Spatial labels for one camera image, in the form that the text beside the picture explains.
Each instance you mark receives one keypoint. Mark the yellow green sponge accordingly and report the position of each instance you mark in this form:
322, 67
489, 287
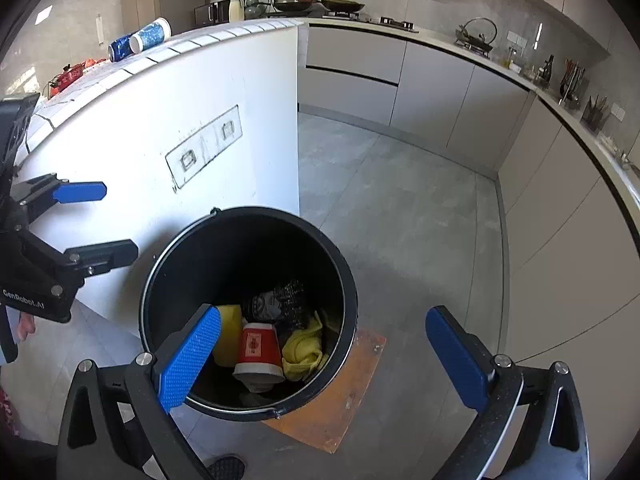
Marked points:
230, 335

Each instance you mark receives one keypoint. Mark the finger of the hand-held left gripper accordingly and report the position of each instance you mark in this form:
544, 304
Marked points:
100, 255
80, 192

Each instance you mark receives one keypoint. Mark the red paper cup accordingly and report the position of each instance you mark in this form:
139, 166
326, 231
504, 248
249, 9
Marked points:
259, 347

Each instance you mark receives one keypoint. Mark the yellow cloth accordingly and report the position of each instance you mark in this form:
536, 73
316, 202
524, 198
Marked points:
302, 347

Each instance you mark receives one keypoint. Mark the wok with glass lid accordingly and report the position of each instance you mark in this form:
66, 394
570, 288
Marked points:
295, 1

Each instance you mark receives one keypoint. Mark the black microwave oven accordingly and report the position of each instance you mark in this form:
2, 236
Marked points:
212, 12

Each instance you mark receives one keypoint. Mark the blue soda can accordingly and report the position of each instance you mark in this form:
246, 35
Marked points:
119, 49

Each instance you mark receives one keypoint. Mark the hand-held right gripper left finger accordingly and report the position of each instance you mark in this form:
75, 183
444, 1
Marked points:
192, 355

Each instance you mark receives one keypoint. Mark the utensil holder with utensils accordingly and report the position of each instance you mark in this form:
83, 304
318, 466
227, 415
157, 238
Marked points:
571, 85

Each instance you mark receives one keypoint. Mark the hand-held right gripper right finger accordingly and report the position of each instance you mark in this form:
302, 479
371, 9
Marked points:
457, 355

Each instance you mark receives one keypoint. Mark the metal kettle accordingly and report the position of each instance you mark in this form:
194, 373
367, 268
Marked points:
475, 40

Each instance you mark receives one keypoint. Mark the grey green teapot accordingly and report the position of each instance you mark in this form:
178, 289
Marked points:
256, 6

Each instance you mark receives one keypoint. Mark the chopstick holder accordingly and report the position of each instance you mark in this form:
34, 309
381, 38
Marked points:
595, 112

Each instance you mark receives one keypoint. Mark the black gas stove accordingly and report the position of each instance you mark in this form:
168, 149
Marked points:
385, 22

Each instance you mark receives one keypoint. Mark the person's left hand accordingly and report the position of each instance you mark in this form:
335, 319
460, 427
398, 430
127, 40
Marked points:
24, 326

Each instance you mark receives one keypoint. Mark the island socket panel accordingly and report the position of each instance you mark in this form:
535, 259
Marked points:
205, 147

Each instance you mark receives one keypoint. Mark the black frying pan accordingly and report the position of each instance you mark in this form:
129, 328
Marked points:
342, 5

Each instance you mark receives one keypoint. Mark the black trash bin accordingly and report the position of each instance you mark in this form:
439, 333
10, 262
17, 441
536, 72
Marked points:
200, 260

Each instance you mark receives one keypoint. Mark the white wall socket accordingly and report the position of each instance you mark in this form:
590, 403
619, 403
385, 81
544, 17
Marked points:
516, 40

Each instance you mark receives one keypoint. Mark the orange plastic bag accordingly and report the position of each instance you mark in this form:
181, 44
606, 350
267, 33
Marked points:
95, 62

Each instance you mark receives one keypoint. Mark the dark glass bottle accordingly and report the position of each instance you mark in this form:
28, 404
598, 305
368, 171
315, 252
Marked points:
547, 70

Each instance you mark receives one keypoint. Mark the steel wool scrubber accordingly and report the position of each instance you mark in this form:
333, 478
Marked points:
277, 300

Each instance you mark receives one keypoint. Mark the white jug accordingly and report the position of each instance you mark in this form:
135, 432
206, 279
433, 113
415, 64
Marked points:
237, 10

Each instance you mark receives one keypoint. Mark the blue patterned paper cup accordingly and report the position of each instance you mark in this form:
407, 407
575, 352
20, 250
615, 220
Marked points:
150, 35

